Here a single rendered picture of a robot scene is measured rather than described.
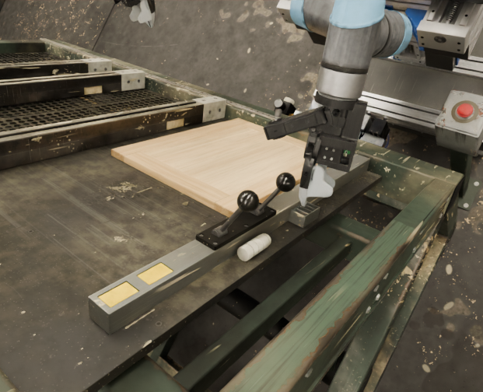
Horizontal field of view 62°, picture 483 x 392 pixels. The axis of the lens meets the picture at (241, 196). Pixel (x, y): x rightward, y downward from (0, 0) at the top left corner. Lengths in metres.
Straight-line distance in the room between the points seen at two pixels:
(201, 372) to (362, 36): 0.55
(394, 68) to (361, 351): 1.40
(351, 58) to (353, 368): 0.99
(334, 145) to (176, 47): 2.63
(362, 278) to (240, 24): 2.48
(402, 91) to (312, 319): 1.68
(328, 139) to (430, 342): 1.58
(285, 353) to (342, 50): 0.44
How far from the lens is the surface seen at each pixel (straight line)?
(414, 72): 2.21
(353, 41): 0.66
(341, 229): 1.04
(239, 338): 0.71
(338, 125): 0.71
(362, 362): 1.39
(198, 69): 3.01
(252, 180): 1.06
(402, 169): 1.30
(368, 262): 0.78
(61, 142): 1.16
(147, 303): 0.66
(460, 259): 2.15
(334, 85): 0.67
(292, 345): 0.58
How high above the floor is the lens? 2.14
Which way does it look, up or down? 60 degrees down
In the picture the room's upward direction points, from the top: 63 degrees counter-clockwise
